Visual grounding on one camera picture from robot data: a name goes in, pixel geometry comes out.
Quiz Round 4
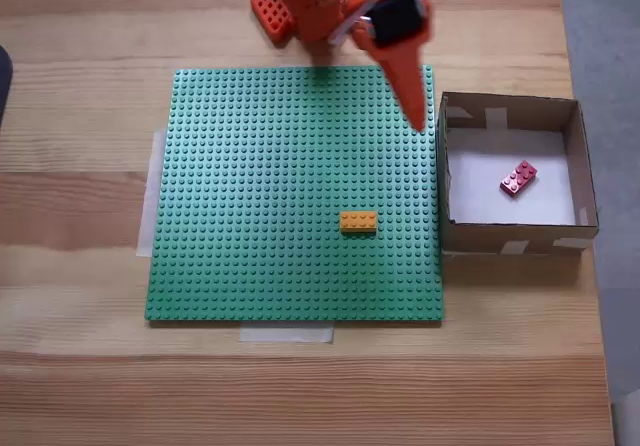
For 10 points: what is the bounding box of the red lego block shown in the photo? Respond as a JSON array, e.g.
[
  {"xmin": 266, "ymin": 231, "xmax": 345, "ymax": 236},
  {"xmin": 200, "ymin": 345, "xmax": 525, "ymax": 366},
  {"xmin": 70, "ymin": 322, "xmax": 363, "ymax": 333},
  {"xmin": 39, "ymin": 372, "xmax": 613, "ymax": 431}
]
[{"xmin": 499, "ymin": 159, "xmax": 541, "ymax": 201}]

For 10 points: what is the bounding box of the yellow lego block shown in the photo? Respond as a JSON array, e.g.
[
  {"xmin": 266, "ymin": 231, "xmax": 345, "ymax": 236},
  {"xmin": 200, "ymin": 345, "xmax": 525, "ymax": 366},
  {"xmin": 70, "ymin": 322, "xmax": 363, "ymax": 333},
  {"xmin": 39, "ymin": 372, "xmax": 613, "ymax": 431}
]
[{"xmin": 339, "ymin": 210, "xmax": 379, "ymax": 236}]

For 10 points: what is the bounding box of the open cardboard box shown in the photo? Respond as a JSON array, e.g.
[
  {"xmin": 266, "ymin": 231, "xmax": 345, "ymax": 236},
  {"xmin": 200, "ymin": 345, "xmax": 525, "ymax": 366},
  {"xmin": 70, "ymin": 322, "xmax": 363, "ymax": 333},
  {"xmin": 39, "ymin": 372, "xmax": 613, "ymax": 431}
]
[{"xmin": 435, "ymin": 90, "xmax": 600, "ymax": 262}]

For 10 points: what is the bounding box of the green lego baseplate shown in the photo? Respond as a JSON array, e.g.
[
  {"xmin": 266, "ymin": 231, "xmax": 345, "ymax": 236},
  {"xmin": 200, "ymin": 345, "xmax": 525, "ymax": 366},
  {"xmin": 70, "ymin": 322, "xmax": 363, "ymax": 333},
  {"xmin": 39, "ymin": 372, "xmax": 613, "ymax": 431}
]
[{"xmin": 143, "ymin": 64, "xmax": 446, "ymax": 327}]

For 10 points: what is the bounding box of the white paper sheet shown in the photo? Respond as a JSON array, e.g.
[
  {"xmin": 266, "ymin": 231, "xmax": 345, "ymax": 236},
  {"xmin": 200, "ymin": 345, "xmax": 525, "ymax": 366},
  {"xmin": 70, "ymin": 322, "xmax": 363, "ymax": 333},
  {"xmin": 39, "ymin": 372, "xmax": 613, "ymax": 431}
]
[{"xmin": 444, "ymin": 129, "xmax": 578, "ymax": 226}]

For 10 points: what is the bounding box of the black rounded object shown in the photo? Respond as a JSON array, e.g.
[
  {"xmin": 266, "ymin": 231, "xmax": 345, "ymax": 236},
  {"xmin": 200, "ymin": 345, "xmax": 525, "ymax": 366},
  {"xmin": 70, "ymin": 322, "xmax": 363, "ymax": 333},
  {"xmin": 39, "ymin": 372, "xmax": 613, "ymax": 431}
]
[{"xmin": 0, "ymin": 44, "xmax": 15, "ymax": 132}]

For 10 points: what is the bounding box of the striped gripper servo cable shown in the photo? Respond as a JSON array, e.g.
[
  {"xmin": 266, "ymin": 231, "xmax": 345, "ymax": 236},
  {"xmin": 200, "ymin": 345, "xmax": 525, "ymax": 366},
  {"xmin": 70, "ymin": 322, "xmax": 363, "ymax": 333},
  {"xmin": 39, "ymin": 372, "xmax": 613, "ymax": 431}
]
[{"xmin": 327, "ymin": 0, "xmax": 404, "ymax": 47}]

